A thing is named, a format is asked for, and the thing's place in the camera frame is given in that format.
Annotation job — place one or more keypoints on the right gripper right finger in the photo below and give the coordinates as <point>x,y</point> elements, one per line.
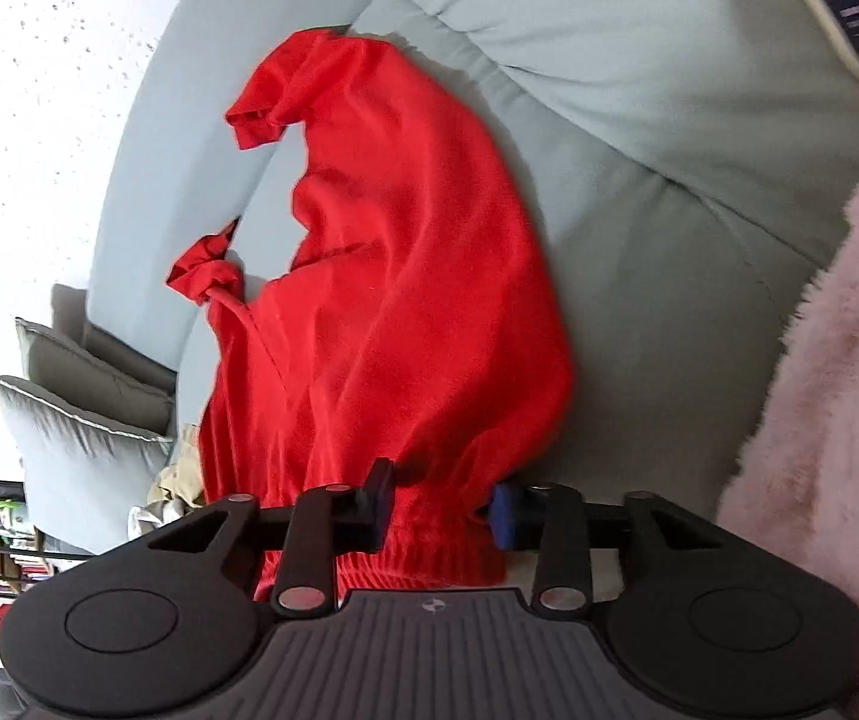
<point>548,521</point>

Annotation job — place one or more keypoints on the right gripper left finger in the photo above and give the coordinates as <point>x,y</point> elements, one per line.
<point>326,523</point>

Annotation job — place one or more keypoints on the red fleece pants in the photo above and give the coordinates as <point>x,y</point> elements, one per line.
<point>418,321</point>

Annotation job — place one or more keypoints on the beige crumpled garment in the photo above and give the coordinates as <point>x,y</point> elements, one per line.
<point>176,492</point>

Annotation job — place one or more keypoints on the light grey throw pillow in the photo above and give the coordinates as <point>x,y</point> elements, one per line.
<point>82,472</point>

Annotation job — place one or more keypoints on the pink fluffy blanket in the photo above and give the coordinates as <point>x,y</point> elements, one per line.
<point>797,490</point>

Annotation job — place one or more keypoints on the dark grey throw pillow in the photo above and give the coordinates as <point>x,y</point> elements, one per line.
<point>64,368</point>

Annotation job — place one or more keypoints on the grey fabric sofa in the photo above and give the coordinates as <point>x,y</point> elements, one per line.
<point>687,164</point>

